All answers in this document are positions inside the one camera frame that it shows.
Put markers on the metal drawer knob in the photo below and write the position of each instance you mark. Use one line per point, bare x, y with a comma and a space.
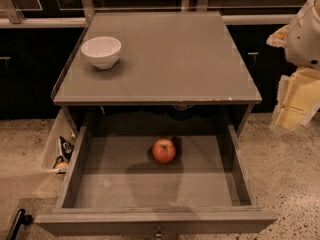
158, 235

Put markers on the snack bag in bin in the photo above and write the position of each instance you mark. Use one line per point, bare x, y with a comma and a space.
65, 149

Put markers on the white ceramic bowl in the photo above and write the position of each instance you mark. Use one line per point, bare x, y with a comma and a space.
102, 52

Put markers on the red apple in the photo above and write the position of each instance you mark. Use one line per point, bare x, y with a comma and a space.
163, 150

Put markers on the small orange fruit in bin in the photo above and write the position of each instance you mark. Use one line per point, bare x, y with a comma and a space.
62, 165

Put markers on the open grey top drawer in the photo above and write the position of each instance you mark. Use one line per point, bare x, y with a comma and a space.
114, 187

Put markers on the black handle object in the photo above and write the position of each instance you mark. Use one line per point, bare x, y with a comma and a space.
21, 218

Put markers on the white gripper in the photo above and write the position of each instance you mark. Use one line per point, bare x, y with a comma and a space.
304, 37

